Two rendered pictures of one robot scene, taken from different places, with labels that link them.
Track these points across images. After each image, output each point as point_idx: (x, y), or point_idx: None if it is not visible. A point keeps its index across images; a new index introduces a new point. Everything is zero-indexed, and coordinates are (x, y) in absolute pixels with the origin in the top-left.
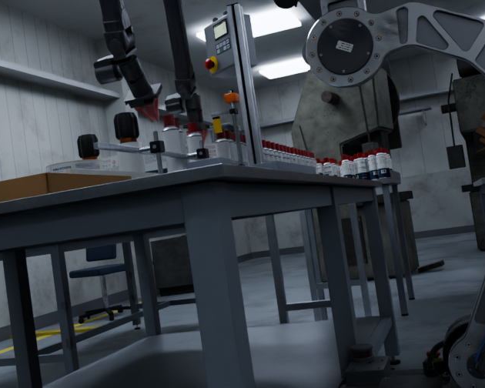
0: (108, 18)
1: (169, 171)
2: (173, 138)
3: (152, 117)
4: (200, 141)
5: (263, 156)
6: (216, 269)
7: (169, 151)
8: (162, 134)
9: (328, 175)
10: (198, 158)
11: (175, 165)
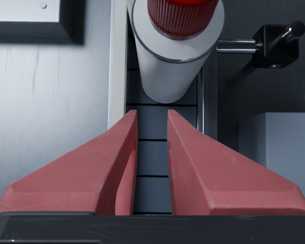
0: None
1: (156, 96)
2: (198, 67)
3: (136, 133)
4: (296, 38)
5: None
6: None
7: (170, 86)
8: (144, 52)
9: None
10: (256, 67)
11: (180, 93)
